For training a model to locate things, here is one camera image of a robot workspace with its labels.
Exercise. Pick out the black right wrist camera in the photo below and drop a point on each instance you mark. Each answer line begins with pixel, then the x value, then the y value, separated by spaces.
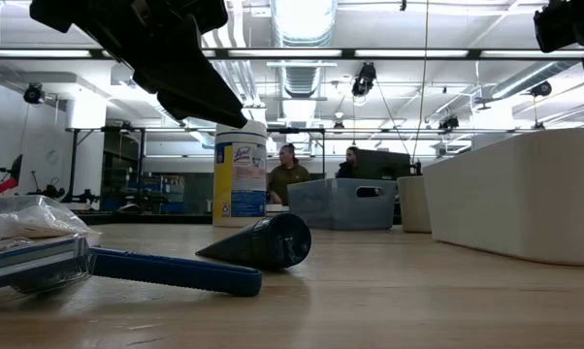
pixel 559 26

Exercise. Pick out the clear bag of cotton pads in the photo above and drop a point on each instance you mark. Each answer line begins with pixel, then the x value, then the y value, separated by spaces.
pixel 25 223

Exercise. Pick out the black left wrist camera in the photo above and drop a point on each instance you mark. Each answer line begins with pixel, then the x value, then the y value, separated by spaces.
pixel 209 12

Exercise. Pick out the navy tube with white print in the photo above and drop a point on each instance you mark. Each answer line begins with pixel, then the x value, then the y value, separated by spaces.
pixel 272 240

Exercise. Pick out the white plastic bin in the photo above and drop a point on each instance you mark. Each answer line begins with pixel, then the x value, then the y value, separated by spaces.
pixel 515 203

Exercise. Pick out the red and black equipment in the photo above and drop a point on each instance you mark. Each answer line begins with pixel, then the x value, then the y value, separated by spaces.
pixel 3 186

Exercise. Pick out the black ceiling spotlight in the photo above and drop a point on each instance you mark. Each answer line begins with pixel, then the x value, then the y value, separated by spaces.
pixel 449 122
pixel 34 94
pixel 541 88

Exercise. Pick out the blue razor with clear cap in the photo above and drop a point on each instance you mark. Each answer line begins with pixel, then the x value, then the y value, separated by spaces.
pixel 175 271

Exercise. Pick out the black-framed background table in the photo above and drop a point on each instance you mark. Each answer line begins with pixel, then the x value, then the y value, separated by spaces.
pixel 175 129

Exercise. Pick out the light grey plastic bin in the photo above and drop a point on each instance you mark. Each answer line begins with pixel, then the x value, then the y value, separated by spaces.
pixel 413 203

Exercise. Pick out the Lysol wipes canister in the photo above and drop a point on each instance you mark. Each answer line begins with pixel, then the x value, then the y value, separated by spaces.
pixel 238 165

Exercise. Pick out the translucent grey plastic bin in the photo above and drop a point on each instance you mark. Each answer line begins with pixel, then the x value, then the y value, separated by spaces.
pixel 321 203

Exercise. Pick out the person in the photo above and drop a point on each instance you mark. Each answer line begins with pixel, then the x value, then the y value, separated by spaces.
pixel 287 177
pixel 349 167

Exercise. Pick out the dark storage shelf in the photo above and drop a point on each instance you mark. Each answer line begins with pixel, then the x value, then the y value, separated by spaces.
pixel 122 165

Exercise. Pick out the black overhead frame bar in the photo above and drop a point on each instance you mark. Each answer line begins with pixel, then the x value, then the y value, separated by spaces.
pixel 475 53

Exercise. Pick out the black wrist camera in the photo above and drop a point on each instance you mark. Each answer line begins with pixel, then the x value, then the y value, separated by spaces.
pixel 209 12
pixel 559 26

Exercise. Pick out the black computer monitor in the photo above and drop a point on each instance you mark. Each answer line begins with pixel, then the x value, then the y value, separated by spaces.
pixel 381 165

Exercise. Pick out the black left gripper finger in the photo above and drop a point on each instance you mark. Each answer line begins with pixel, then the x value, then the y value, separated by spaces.
pixel 190 110
pixel 190 72

